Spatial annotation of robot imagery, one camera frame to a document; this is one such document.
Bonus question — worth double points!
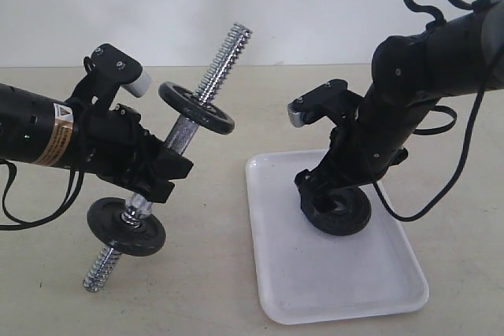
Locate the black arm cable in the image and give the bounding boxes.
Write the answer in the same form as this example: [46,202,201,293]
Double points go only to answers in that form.
[0,158,86,230]
[369,0,504,222]

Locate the black weight plate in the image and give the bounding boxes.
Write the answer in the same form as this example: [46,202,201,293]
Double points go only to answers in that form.
[304,187,371,236]
[87,197,166,257]

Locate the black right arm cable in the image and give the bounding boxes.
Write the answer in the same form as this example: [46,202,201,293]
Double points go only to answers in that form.
[369,0,504,222]

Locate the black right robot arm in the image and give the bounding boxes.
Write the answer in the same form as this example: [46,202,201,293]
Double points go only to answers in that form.
[289,0,503,220]

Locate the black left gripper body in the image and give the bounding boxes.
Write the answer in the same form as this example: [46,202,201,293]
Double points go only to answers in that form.
[72,105,161,190]

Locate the chrome spinlock collar nut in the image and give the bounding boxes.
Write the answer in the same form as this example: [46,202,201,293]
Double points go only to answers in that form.
[120,202,152,229]

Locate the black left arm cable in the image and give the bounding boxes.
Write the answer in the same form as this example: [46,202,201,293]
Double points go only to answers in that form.
[0,158,86,230]

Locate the black weight plate end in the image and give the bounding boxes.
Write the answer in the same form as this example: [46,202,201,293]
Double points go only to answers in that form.
[158,82,235,135]

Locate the white rectangular plastic tray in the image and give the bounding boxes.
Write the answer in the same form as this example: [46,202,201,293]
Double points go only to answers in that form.
[245,150,430,325]

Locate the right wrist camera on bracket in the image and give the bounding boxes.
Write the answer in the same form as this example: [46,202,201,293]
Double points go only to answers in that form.
[287,79,363,127]

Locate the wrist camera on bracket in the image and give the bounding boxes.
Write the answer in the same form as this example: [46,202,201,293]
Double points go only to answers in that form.
[287,79,363,127]
[83,43,152,114]

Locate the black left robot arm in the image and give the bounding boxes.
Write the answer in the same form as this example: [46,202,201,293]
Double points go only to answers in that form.
[1,84,193,203]

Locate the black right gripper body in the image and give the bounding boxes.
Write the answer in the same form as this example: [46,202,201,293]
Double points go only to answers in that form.
[310,115,408,190]

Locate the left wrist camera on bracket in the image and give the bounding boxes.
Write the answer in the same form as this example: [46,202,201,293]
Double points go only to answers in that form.
[83,43,152,114]

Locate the chrome threaded dumbbell bar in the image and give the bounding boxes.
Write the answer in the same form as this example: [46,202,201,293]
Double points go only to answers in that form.
[82,23,252,293]

